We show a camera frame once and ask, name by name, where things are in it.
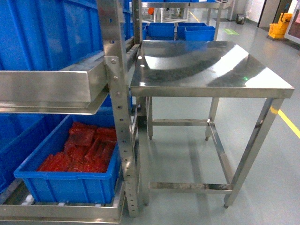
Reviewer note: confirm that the blue bin on lower shelf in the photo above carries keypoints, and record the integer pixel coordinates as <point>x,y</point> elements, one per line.
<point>20,134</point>

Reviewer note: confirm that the large blue crate upper shelf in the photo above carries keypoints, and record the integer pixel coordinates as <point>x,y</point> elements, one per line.
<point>47,34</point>

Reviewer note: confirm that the stainless steel table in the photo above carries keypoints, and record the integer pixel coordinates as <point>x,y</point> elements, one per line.
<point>204,69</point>

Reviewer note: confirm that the blue bin with red parts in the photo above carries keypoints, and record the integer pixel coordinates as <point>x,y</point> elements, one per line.
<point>69,187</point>

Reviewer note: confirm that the far steel shelf rack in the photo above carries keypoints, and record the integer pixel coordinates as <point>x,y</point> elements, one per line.
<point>187,6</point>

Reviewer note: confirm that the stainless steel shelf rack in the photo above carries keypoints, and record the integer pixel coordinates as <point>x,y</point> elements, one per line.
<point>80,89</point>

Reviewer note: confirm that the red parts in bin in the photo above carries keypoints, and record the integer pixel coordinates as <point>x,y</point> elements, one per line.
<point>88,149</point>

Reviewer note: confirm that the yellow mop bucket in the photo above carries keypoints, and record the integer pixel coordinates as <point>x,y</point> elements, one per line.
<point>278,30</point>

